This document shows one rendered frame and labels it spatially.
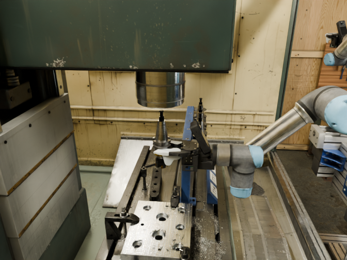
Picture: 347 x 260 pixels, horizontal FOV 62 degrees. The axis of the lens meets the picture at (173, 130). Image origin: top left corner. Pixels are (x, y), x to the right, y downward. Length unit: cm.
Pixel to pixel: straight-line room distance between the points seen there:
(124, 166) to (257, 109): 98
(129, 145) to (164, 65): 138
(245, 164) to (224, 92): 104
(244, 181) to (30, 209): 73
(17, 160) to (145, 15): 58
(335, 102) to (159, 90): 53
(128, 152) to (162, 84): 127
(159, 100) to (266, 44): 120
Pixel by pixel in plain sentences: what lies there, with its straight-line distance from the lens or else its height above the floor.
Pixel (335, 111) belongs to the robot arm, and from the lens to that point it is 98.
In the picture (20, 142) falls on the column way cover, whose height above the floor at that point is 136.
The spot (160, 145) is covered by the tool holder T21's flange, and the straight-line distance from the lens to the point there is 96.
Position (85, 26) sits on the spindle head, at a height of 170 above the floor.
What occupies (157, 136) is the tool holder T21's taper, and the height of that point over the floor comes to 134.
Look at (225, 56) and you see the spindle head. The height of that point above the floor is 163.
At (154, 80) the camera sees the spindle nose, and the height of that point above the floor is 155.
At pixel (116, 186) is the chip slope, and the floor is 69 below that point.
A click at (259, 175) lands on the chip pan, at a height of 66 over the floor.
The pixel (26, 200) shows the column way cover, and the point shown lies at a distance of 109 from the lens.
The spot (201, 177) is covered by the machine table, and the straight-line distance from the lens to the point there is 158.
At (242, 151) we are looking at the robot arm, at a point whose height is 131.
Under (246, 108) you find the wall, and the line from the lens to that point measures 202.
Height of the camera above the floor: 174
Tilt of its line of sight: 23 degrees down
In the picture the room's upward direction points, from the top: straight up
